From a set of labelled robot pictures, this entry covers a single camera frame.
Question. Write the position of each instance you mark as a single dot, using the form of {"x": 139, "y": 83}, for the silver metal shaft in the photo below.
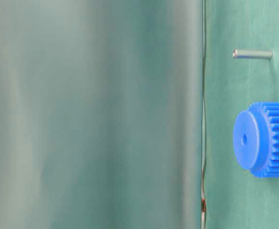
{"x": 252, "y": 54}

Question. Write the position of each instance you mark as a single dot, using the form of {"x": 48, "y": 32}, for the blue plastic gear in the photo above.
{"x": 256, "y": 139}

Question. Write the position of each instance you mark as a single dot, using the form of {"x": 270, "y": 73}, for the green cloth mat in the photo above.
{"x": 119, "y": 114}

